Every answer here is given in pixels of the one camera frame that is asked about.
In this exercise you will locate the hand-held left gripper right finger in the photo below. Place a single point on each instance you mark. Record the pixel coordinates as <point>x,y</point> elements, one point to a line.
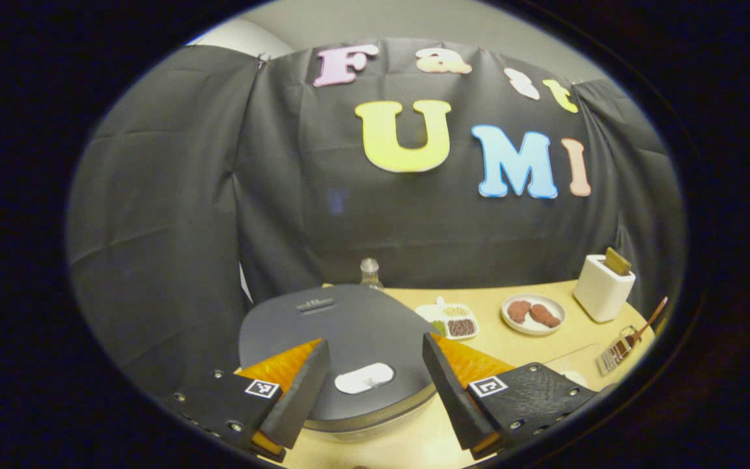
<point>456,404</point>

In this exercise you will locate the white divided dish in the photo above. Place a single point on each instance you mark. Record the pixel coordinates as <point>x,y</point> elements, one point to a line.
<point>426,312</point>

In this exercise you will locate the dark red beans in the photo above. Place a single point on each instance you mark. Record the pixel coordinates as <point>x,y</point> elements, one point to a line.
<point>461,327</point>

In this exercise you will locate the yellow soybeans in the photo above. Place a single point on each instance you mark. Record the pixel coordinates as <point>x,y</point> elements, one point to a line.
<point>456,311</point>

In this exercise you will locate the dark wooden spoon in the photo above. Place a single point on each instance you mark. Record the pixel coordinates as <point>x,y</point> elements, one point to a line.
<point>624,348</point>

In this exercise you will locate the black backdrop cloth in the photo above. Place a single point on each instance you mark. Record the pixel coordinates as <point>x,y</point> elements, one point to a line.
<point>186,195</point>

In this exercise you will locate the dark grey rice cooker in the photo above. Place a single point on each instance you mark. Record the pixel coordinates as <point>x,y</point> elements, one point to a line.
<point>349,326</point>

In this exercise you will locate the green mung beans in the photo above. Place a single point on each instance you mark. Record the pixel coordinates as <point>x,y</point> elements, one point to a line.
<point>439,327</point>

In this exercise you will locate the small glass bottle red label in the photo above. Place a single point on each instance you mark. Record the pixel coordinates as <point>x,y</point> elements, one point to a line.
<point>371,277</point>

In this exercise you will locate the wide wooden board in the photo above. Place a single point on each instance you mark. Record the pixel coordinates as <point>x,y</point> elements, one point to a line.
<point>618,262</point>

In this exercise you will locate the white ceramic holder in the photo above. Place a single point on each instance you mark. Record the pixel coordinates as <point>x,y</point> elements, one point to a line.
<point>603,296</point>

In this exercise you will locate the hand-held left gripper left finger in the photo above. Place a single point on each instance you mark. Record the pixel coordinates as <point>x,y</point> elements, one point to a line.
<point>303,397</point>

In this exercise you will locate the round white plate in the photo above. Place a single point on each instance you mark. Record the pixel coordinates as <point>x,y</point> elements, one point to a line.
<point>534,330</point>

